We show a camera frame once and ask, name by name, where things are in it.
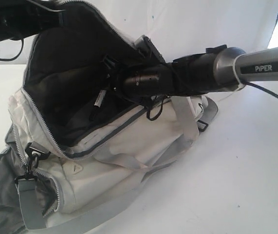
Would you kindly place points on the white black-capped marker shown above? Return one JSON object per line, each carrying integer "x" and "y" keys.
{"x": 97, "y": 104}

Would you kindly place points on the white canvas duffel bag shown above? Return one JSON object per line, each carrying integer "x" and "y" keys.
{"x": 64, "y": 174}

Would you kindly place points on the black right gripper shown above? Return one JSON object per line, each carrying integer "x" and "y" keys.
{"x": 117, "y": 74}

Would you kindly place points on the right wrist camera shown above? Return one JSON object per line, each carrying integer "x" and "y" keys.
{"x": 150, "y": 53}

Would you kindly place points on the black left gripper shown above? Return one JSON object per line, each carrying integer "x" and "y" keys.
{"x": 31, "y": 17}

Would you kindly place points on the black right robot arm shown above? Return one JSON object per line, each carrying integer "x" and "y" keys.
{"x": 219, "y": 69}

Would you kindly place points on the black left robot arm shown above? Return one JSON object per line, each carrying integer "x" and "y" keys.
{"x": 3, "y": 5}

